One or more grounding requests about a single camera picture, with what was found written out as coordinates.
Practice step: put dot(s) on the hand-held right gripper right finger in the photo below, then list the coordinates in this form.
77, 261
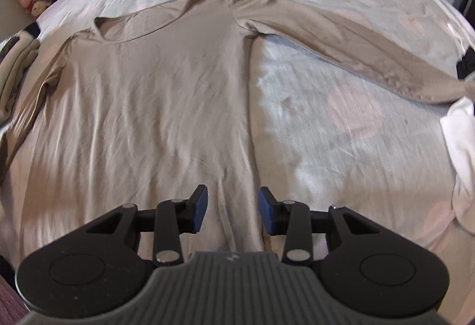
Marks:
265, 210

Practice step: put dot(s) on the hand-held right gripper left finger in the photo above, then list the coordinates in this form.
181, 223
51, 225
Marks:
200, 210

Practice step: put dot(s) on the beige long-sleeve shirt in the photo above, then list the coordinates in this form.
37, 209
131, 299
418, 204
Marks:
148, 106

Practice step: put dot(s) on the pink polka dot bed sheet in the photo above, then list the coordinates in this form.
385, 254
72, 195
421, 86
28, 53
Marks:
334, 132

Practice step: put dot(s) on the white cloth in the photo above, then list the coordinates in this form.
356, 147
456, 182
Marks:
460, 146

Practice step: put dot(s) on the khaki folded garment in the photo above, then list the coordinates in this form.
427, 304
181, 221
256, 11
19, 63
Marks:
11, 87

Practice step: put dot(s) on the black folded garment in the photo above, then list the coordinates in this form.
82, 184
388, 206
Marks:
33, 29

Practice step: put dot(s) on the dark cloth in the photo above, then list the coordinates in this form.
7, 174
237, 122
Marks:
467, 65

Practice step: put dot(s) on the floral folded garment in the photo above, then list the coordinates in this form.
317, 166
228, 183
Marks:
6, 44

